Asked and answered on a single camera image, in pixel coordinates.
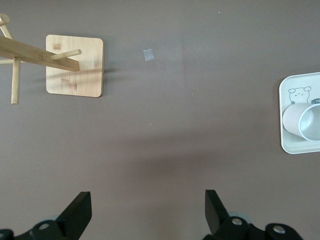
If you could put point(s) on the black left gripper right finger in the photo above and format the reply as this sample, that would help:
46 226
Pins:
215 212

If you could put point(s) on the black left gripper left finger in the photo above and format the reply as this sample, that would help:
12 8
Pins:
72 217

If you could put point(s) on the wooden cup rack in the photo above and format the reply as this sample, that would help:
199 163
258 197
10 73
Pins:
82 80

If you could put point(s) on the beige rabbit print tray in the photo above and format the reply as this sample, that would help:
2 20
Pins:
287 146

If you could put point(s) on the small clear tape patch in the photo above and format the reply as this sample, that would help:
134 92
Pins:
148 55

